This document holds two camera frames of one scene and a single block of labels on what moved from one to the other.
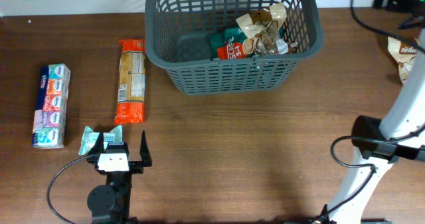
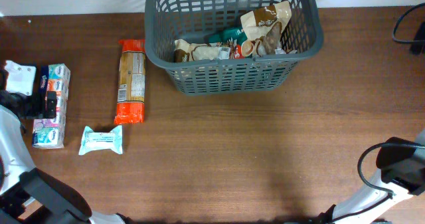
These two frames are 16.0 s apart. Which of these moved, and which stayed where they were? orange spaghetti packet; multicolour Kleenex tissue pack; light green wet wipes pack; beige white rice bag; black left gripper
Moved: black left gripper; beige white rice bag
Stayed: light green wet wipes pack; orange spaghetti packet; multicolour Kleenex tissue pack
